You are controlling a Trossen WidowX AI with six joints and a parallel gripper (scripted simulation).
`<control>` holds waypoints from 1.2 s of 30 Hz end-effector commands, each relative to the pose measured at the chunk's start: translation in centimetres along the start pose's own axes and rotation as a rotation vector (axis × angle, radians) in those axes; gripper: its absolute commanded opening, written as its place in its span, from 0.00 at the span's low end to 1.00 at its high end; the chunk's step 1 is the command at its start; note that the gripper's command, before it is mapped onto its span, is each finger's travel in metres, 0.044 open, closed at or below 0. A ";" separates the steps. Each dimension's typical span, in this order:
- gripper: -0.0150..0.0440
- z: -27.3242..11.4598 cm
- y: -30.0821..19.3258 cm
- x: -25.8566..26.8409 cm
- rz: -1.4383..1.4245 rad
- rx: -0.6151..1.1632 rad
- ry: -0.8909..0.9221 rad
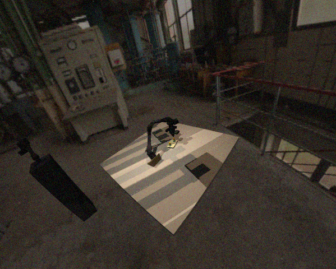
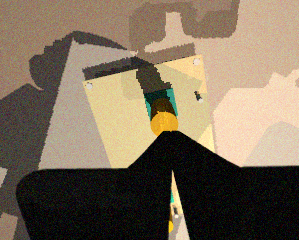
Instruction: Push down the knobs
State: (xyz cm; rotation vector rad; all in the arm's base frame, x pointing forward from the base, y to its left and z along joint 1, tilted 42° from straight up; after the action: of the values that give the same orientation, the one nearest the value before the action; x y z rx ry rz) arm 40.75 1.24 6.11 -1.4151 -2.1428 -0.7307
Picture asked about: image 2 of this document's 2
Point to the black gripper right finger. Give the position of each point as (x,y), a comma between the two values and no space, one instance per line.
(219,199)

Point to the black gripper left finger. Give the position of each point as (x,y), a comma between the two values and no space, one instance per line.
(103,199)

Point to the pale yellow circuit board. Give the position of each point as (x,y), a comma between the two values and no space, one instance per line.
(132,108)

